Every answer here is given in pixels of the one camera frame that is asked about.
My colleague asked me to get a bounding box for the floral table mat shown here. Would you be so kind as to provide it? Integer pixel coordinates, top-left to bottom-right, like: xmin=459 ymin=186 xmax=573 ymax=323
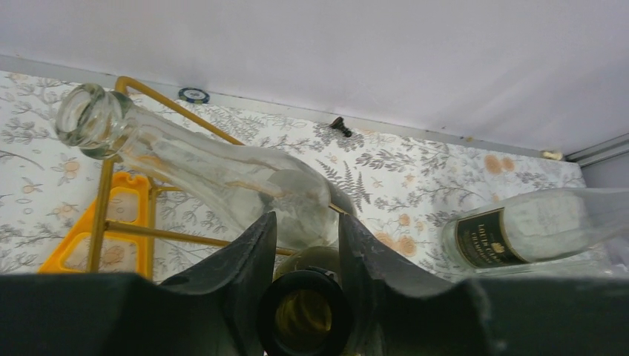
xmin=1 ymin=72 xmax=585 ymax=280

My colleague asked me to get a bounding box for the black screw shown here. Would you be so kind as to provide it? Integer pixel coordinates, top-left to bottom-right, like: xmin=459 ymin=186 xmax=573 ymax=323
xmin=329 ymin=116 xmax=352 ymax=137

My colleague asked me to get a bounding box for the clear top wine bottle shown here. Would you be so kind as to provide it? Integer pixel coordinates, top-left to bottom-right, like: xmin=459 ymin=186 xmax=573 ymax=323
xmin=54 ymin=84 xmax=355 ymax=250

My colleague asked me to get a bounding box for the clear tall bottle black label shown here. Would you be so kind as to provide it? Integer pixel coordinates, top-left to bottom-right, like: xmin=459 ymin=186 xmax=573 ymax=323
xmin=441 ymin=188 xmax=628 ymax=272

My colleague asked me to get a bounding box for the orange triangle ruler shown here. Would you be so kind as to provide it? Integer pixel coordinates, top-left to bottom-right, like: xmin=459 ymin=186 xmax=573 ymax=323
xmin=37 ymin=171 xmax=154 ymax=281

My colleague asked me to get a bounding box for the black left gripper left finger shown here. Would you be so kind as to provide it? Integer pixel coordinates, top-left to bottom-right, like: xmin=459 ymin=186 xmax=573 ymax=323
xmin=1 ymin=212 xmax=277 ymax=355

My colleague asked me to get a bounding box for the dark green wine bottle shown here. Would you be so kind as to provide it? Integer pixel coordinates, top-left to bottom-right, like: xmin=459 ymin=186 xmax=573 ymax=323
xmin=257 ymin=246 xmax=355 ymax=355

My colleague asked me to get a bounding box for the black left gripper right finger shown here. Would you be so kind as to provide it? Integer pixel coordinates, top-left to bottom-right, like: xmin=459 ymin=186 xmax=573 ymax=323
xmin=338 ymin=215 xmax=628 ymax=355

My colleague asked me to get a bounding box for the gold wire wine rack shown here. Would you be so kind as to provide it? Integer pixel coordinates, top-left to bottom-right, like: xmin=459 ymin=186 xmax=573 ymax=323
xmin=85 ymin=75 xmax=347 ymax=274

